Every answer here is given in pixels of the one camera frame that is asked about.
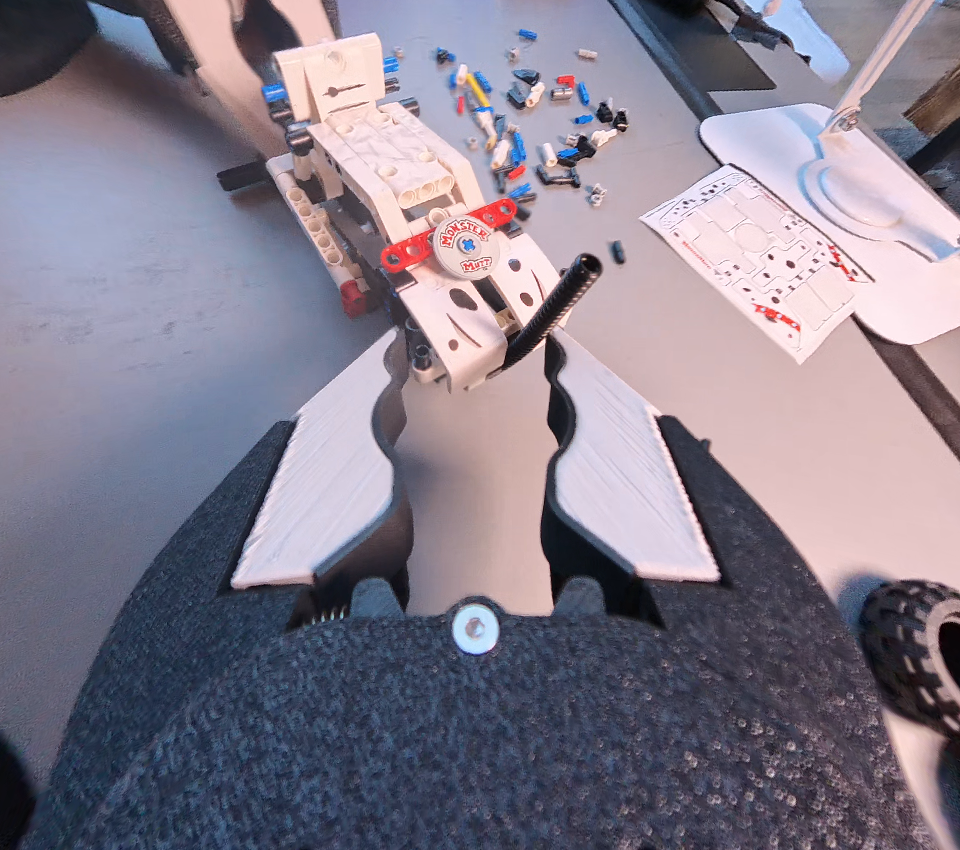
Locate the dark grey flat mat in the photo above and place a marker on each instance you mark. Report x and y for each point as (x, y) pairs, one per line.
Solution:
(720, 63)

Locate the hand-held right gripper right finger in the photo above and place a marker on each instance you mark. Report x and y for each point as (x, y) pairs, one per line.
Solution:
(630, 490)

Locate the white sticker sheet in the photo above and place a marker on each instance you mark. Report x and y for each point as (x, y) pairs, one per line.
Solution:
(757, 258)

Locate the small black pin connector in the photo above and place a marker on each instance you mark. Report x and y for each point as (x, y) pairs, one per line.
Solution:
(617, 250)

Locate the pile of small brick pieces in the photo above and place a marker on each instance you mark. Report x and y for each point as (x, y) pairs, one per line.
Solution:
(517, 115)

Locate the white brick toy truck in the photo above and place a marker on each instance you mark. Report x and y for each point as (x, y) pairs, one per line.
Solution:
(390, 145)

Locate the black toy tyre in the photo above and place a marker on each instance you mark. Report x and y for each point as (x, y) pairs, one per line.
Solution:
(915, 655)

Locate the person's left forearm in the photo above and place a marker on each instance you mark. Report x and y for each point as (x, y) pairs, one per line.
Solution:
(37, 48)

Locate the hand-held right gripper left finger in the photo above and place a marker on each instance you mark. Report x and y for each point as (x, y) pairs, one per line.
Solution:
(322, 483)

